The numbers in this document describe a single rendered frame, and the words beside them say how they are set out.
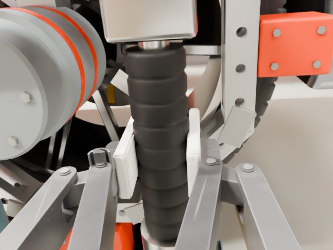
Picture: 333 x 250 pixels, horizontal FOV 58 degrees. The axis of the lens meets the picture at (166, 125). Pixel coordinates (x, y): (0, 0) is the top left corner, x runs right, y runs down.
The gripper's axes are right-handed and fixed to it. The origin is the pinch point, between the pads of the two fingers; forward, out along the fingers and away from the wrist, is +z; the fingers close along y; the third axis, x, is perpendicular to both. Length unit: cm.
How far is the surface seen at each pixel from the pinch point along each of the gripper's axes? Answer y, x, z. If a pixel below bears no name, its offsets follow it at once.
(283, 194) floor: 42, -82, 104
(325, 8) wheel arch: 24.1, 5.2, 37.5
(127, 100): -13.3, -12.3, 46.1
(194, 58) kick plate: 2, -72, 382
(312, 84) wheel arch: 23.2, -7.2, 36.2
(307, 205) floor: 51, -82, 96
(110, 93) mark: -16.8, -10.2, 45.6
